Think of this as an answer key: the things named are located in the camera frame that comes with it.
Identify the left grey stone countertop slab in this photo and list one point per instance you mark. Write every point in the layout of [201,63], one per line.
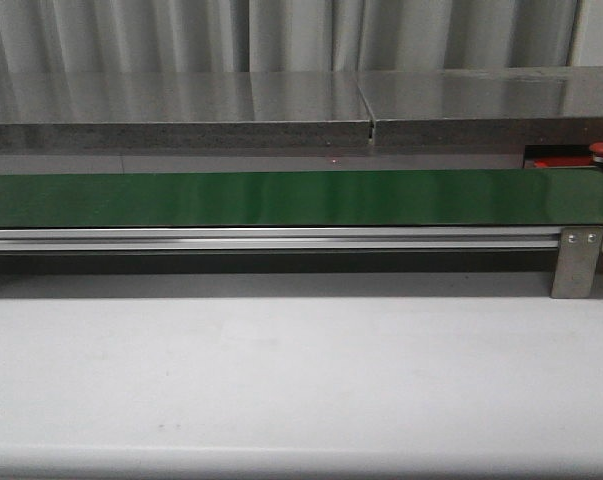
[182,111]

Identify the grey stone countertop slab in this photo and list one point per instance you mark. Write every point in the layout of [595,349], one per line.
[182,111]
[535,106]

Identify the red bin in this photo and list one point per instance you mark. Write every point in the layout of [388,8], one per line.
[560,162]

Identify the green conveyor belt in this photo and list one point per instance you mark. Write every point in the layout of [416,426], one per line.
[304,198]

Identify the right grey stone countertop slab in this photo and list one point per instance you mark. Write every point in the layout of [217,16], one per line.
[535,106]

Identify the grey pleated curtain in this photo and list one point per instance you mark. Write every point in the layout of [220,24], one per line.
[264,36]

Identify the steel conveyor support bracket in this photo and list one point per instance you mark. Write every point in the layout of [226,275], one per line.
[579,251]

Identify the aluminium conveyor side rail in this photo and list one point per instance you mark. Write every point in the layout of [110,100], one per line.
[235,239]

